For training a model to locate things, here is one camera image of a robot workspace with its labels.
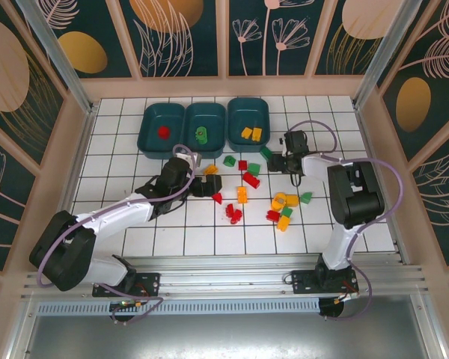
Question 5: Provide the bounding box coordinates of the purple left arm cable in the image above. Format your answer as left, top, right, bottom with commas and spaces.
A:
37, 144, 203, 326

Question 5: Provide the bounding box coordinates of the slotted grey cable duct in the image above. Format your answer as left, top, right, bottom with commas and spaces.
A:
36, 298, 322, 316

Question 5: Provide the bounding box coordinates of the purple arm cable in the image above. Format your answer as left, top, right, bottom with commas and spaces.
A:
286, 120, 404, 322
37, 144, 203, 326

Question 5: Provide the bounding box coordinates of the aluminium frame post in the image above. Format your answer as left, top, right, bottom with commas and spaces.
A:
15, 0, 100, 114
353, 0, 433, 109

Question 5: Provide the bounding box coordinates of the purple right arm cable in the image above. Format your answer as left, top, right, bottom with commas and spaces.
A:
286, 120, 404, 322

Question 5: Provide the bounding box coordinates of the grey metal sheet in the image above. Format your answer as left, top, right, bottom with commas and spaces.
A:
7, 295, 448, 359

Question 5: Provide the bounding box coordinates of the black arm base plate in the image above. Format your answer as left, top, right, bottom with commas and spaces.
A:
92, 271, 162, 298
290, 269, 360, 296

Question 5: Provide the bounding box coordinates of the aluminium mounting rail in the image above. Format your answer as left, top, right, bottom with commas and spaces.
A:
20, 254, 430, 302

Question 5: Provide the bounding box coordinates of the teal plastic container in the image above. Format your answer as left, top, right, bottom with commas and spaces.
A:
137, 102, 186, 160
227, 96, 271, 153
183, 102, 227, 159

